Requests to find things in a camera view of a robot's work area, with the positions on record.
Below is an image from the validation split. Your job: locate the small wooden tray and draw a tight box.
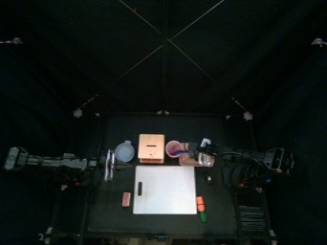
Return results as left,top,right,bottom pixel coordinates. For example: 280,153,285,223
178,152,215,167

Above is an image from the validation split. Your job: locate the orange toy carrot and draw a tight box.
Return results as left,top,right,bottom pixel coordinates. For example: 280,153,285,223
195,195,210,224

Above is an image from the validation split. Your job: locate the light blue round plate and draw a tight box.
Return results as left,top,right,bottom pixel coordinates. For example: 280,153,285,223
114,140,137,164

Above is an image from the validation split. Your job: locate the wooden box with slot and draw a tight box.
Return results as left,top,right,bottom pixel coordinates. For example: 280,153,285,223
137,133,166,165

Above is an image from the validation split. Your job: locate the metal frame bracket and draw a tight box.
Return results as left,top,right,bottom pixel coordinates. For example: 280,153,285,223
0,36,25,46

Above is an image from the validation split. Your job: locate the pink toy sushi roll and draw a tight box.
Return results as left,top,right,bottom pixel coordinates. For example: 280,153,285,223
122,190,134,208

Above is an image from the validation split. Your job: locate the blue toy knife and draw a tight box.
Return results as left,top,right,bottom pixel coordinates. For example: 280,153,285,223
179,143,193,158

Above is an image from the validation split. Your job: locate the pink plastic cup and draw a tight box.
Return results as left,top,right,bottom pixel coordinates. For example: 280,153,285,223
165,140,187,159

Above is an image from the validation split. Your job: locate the white text label sticker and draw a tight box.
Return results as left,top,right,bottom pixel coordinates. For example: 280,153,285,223
237,205,269,234

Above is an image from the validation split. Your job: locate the white cutting board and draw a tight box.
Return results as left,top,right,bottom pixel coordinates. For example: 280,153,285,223
133,165,198,215

